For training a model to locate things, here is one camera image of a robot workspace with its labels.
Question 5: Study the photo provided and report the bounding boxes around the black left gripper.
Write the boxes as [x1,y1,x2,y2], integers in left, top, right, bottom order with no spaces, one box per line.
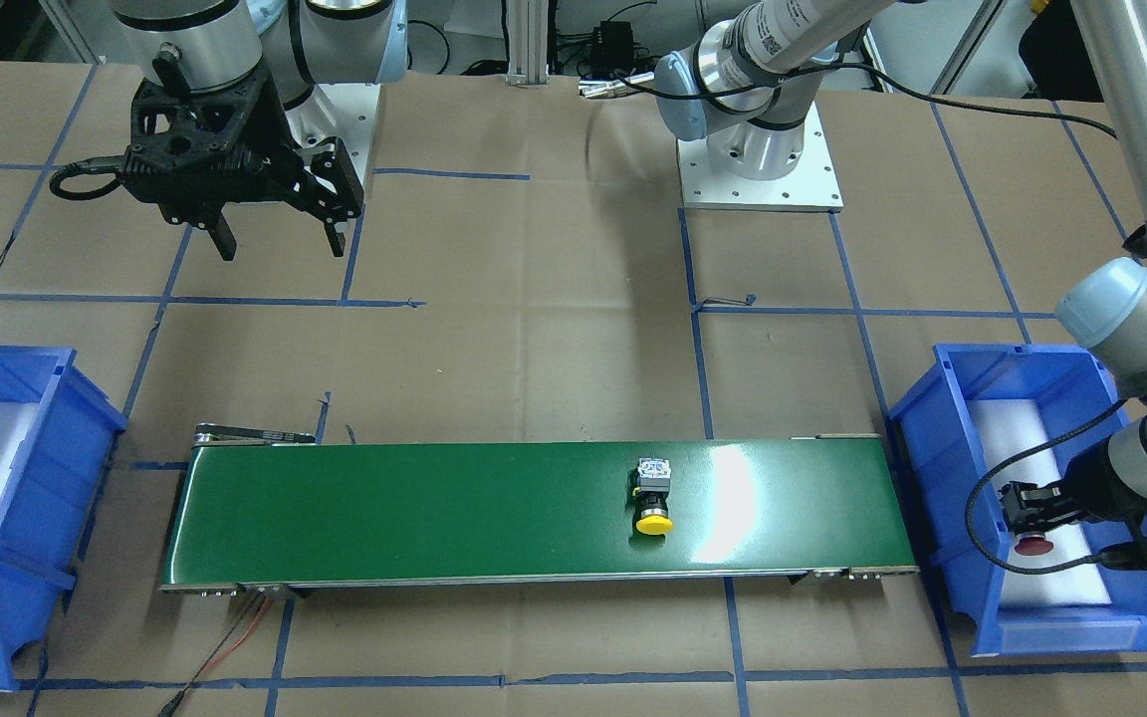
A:
[998,443,1137,533]

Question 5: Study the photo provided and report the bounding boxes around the aluminium frame post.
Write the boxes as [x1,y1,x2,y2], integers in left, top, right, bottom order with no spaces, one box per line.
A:
[501,1,557,87]

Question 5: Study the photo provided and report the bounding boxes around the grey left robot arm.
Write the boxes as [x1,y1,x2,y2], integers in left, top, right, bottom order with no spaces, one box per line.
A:
[611,91,1136,525]

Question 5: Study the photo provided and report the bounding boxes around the red mushroom push button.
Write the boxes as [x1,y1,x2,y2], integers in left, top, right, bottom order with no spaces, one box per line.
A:
[1012,533,1055,558]

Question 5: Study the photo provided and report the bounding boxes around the blue source bin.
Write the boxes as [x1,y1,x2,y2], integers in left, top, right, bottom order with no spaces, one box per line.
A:
[892,344,1147,656]

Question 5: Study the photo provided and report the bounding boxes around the green conveyor belt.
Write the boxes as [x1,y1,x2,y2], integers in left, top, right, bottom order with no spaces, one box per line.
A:
[159,436,918,594]

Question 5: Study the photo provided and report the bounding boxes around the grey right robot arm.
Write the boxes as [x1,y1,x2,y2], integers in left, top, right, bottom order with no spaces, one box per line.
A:
[110,1,408,260]

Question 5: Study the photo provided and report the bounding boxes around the yellow mushroom push button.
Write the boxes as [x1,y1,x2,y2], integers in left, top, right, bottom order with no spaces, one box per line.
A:
[631,457,674,537]

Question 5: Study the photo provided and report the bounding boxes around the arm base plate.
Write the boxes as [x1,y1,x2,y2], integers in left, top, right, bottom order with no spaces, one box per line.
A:
[284,85,383,189]
[674,106,845,213]

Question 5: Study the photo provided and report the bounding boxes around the black braided cable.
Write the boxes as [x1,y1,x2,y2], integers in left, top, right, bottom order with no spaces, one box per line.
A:
[963,398,1137,577]

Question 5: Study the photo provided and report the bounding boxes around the blue destination bin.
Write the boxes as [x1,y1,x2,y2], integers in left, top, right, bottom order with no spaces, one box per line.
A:
[0,346,127,691]

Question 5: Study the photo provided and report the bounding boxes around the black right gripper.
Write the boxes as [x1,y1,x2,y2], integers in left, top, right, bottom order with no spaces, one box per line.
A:
[120,70,364,262]

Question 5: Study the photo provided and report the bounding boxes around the white foam pad source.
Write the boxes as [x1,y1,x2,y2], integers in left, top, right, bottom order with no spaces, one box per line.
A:
[968,399,1111,608]

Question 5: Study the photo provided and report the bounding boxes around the red black motor wires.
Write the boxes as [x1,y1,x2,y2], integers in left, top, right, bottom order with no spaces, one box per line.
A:
[155,595,271,717]

